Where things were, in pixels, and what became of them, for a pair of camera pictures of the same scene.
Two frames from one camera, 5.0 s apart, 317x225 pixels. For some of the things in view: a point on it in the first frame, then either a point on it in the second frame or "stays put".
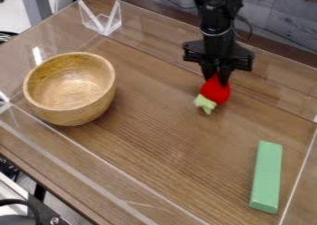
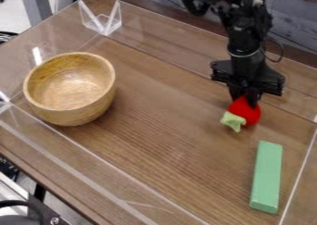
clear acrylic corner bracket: x=102 y=23 stays put
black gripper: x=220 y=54 -> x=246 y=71
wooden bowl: x=70 y=88 stays put
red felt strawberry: x=213 y=94 -> x=241 y=115
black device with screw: x=40 y=215 stays put
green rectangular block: x=265 y=190 stays put
